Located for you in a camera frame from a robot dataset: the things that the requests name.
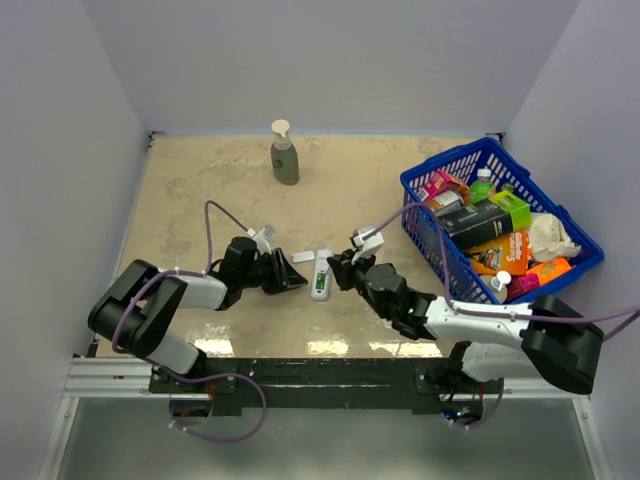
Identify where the grey soap dispenser bottle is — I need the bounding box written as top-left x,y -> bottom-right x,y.
270,119 -> 300,185

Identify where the orange razor package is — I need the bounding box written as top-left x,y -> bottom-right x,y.
464,230 -> 531,276

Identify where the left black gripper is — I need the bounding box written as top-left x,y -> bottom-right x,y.
239,247 -> 307,294

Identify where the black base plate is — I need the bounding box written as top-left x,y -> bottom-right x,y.
149,357 -> 500,418

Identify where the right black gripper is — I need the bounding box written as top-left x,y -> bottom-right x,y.
328,248 -> 391,320

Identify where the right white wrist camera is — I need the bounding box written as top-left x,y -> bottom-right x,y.
350,225 -> 384,265

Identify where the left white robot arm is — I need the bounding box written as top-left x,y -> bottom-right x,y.
87,237 -> 308,392

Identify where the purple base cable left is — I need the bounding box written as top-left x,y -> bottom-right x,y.
168,372 -> 269,444

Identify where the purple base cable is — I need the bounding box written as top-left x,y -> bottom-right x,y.
168,372 -> 269,444
447,378 -> 507,431

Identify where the brown label can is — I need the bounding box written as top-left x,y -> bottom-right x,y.
426,190 -> 465,217

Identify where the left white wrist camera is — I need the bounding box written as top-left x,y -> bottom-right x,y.
246,225 -> 275,254

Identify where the white cap bottle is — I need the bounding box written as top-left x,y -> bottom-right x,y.
480,270 -> 512,304

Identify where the crumpled beige cloth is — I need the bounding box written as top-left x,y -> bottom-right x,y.
527,213 -> 582,263

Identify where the black and green box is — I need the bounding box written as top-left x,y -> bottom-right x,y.
439,191 -> 532,251

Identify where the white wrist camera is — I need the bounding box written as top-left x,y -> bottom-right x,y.
350,225 -> 384,265
246,225 -> 275,254

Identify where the pink snack box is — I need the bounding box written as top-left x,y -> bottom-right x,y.
417,169 -> 468,202

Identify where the white remote control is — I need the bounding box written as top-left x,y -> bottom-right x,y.
310,249 -> 333,302

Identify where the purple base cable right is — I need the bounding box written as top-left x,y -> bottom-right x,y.
447,378 -> 507,431

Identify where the white battery cover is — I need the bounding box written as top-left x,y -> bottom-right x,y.
291,251 -> 315,264

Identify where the green drink bottle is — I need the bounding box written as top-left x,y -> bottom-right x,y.
468,168 -> 496,204

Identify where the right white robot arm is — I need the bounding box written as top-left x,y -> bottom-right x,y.
328,250 -> 604,395

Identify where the orange snack bag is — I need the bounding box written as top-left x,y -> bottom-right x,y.
506,257 -> 572,302

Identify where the blue plastic basket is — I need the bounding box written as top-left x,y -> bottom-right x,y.
400,137 -> 604,304

